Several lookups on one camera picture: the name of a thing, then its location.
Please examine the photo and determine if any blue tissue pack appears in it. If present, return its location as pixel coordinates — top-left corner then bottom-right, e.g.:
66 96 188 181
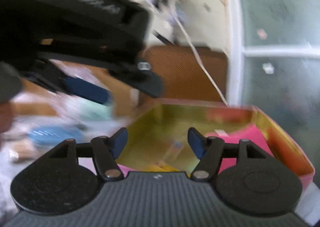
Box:
27 125 84 146

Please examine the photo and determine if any left hand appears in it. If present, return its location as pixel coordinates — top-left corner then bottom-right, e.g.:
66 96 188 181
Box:
0 102 14 134

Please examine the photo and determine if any clear plastic bag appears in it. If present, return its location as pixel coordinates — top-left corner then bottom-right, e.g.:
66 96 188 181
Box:
50 61 114 123

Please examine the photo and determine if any brown chair back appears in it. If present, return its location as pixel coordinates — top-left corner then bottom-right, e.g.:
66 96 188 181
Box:
145 46 228 102

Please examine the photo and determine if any mint green cup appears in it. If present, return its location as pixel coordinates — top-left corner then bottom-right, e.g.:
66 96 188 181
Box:
78 99 114 121

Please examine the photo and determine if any pink tin box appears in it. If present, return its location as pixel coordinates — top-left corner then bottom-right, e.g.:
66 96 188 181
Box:
117 99 315 188

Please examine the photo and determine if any white power cable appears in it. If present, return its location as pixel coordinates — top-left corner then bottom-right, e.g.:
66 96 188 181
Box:
170 0 230 107

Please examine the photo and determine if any white window frame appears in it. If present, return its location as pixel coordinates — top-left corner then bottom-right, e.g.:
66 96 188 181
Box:
226 0 319 106

